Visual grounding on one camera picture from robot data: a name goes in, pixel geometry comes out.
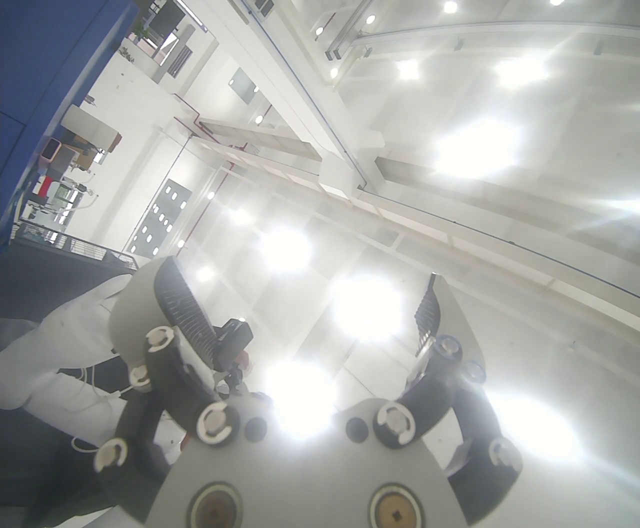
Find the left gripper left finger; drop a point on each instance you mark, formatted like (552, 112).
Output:
(165, 370)

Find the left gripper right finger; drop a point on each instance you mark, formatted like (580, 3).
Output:
(450, 400)

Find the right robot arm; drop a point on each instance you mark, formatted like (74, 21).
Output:
(60, 350)

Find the dark mesh fence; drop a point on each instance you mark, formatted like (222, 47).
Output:
(75, 246)

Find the blue partition panel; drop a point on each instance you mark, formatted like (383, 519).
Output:
(45, 75)

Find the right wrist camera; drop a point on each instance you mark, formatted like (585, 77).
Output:
(233, 340)

